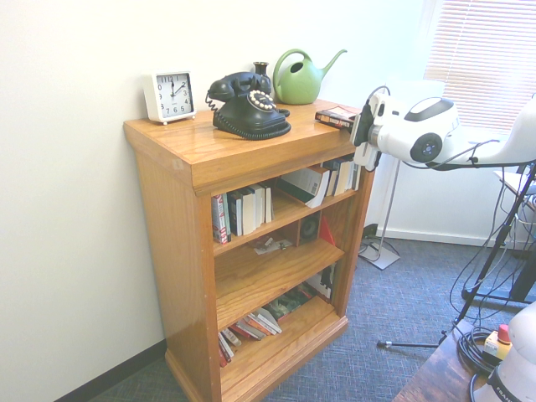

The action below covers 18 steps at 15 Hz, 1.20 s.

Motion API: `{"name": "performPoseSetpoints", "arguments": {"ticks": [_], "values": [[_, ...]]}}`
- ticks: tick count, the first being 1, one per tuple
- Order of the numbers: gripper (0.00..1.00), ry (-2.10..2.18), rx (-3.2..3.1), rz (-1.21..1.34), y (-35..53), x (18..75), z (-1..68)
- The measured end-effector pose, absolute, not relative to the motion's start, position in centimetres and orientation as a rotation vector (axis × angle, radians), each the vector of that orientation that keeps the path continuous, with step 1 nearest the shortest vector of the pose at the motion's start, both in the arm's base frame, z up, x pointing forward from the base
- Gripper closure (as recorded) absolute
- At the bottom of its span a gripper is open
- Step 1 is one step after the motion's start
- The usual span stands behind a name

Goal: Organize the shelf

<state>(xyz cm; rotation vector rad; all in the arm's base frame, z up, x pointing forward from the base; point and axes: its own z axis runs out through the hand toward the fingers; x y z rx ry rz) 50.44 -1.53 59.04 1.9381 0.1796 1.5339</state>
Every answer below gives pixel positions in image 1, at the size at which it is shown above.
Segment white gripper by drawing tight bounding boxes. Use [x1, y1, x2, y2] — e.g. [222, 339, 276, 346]
[350, 92, 387, 173]

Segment red black paperback book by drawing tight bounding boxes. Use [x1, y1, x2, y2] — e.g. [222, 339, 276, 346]
[314, 106, 362, 131]

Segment brown cover paperback book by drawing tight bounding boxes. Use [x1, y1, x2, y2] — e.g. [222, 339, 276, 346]
[322, 160, 342, 198]

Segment thick leaning paperback book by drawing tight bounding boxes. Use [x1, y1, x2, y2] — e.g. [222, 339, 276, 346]
[276, 166, 332, 209]

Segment red folder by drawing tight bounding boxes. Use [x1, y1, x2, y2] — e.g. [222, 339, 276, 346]
[319, 214, 338, 249]

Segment small wooden speaker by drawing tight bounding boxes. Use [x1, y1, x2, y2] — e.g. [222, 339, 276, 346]
[298, 210, 323, 249]

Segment green plastic watering can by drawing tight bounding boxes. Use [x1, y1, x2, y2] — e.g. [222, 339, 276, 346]
[272, 48, 349, 106]

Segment thin dark paperback book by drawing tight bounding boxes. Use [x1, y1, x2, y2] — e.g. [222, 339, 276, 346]
[263, 185, 275, 224]

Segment white floor lamp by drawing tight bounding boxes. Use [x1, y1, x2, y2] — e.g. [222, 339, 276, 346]
[358, 80, 446, 271]

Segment oak wooden bookshelf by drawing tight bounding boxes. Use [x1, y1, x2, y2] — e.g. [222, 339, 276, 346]
[123, 98, 394, 402]

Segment white paged paperback book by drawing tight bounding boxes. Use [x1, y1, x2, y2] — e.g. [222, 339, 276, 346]
[250, 183, 268, 229]

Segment black vintage rotary telephone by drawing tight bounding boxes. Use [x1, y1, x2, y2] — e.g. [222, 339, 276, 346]
[204, 71, 292, 142]

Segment black cover book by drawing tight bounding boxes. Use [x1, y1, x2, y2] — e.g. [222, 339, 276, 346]
[235, 187, 258, 237]

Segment small clutter pile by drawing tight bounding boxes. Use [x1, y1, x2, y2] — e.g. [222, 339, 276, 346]
[252, 235, 295, 256]

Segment small black vase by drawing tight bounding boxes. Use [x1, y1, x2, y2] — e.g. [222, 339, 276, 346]
[252, 60, 273, 100]

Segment white book black figures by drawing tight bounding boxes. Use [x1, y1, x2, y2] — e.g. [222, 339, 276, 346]
[305, 263, 337, 303]

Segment dark teal book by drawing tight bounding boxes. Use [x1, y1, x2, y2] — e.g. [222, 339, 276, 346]
[225, 191, 240, 238]

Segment red white spine book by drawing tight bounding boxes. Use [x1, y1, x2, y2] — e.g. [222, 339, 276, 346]
[210, 193, 233, 245]

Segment white window blinds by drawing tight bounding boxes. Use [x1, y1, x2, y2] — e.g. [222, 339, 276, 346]
[424, 0, 536, 136]

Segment camouflage cover book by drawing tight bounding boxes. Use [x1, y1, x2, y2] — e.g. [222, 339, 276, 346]
[267, 289, 317, 323]

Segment white orange paperback book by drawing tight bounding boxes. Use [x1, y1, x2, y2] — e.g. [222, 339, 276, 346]
[258, 307, 284, 336]

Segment white square alarm clock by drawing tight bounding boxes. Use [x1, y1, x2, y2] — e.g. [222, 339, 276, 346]
[141, 70, 198, 126]

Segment yellow red emergency stop button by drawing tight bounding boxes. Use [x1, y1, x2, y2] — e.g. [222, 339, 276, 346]
[482, 323, 515, 362]

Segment dark wooden table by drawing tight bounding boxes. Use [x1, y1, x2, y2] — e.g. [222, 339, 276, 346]
[390, 319, 506, 402]

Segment white red paperback book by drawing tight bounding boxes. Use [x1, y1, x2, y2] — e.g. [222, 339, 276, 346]
[217, 339, 235, 369]

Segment black camera tripod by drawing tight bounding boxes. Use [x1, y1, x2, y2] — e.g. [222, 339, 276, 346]
[376, 167, 536, 349]

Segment black metal desk frame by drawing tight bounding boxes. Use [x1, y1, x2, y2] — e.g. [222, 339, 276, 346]
[461, 234, 536, 313]

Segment coiled black cable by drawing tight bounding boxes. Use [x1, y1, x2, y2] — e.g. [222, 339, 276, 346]
[455, 325, 504, 376]

